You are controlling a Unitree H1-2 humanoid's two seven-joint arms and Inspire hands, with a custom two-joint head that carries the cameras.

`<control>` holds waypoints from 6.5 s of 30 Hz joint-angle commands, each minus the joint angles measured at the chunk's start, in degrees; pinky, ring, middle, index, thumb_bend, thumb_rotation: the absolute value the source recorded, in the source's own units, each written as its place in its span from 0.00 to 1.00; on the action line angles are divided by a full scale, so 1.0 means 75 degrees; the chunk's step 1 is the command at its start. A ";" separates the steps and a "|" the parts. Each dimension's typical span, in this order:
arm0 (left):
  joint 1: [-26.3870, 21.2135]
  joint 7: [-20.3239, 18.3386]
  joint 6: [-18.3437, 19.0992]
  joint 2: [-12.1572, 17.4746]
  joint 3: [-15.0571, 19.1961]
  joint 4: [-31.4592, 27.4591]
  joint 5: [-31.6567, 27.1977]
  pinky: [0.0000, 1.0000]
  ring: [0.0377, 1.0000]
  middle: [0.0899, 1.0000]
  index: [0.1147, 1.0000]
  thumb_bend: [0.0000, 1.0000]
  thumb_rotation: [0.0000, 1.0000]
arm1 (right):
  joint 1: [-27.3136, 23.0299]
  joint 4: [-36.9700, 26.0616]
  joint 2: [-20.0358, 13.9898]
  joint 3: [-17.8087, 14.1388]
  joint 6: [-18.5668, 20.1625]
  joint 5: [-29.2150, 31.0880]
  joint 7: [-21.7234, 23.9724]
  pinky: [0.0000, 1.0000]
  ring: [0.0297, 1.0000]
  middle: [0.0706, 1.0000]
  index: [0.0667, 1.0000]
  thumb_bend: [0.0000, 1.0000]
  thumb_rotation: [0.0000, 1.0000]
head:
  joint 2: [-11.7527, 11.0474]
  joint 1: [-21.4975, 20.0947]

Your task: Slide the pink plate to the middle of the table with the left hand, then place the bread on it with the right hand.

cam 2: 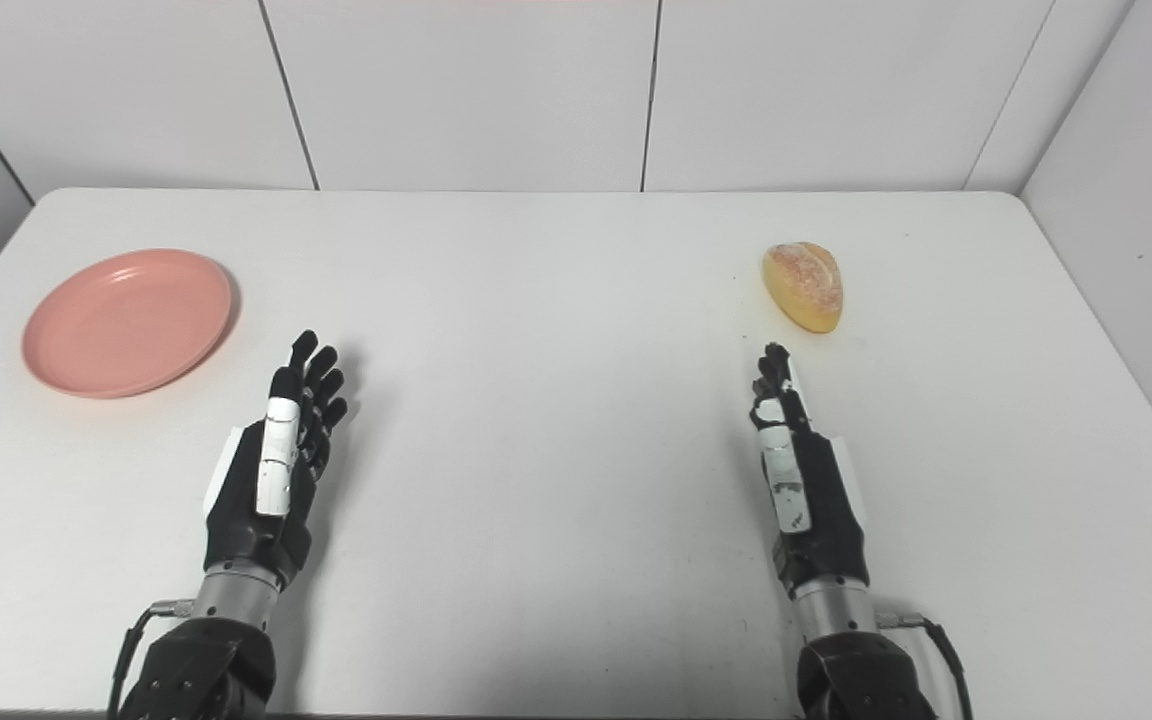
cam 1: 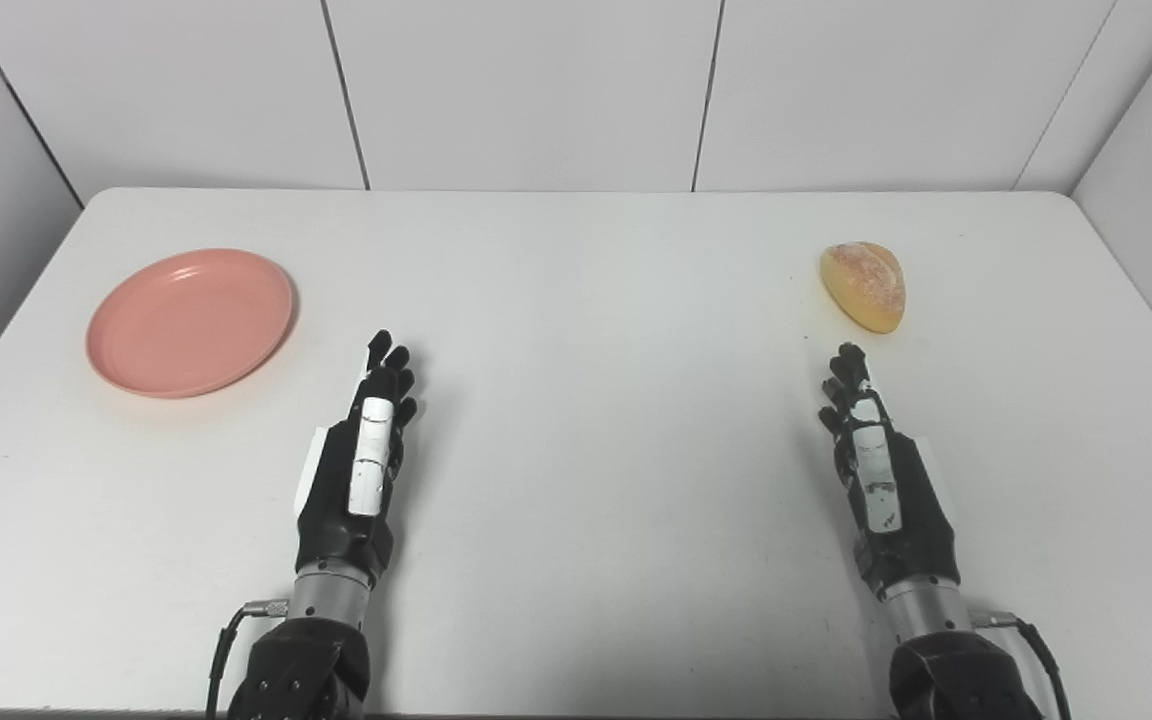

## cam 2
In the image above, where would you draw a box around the pink round plate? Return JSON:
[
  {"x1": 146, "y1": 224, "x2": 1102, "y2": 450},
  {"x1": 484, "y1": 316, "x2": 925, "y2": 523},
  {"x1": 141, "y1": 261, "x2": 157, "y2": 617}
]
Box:
[{"x1": 21, "y1": 248, "x2": 235, "y2": 400}]

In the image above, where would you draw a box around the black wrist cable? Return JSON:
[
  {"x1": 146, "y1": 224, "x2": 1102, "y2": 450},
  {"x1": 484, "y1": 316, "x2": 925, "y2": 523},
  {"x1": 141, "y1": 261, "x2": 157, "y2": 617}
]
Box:
[
  {"x1": 108, "y1": 598, "x2": 197, "y2": 720},
  {"x1": 876, "y1": 610, "x2": 974, "y2": 720}
]

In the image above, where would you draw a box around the golden bread roll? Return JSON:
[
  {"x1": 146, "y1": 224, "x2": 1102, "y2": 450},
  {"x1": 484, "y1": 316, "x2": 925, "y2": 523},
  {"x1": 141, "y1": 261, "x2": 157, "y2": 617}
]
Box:
[{"x1": 762, "y1": 241, "x2": 844, "y2": 335}]

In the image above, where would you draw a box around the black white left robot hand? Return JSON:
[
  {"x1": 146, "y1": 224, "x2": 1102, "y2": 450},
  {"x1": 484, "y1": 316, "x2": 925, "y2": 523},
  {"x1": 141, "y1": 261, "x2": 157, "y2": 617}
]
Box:
[{"x1": 202, "y1": 330, "x2": 350, "y2": 591}]

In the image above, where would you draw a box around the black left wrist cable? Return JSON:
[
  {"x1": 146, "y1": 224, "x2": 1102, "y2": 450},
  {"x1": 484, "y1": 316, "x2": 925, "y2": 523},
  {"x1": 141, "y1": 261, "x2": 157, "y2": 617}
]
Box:
[{"x1": 108, "y1": 598, "x2": 197, "y2": 720}]

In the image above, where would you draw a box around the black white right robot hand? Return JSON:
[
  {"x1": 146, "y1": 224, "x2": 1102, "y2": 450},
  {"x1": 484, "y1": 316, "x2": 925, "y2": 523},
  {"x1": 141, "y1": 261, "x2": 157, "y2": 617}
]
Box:
[{"x1": 748, "y1": 342, "x2": 872, "y2": 597}]

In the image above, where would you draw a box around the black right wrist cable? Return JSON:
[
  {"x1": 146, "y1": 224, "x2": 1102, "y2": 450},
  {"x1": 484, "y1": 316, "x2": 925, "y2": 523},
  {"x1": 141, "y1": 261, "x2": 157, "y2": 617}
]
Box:
[{"x1": 876, "y1": 610, "x2": 974, "y2": 720}]

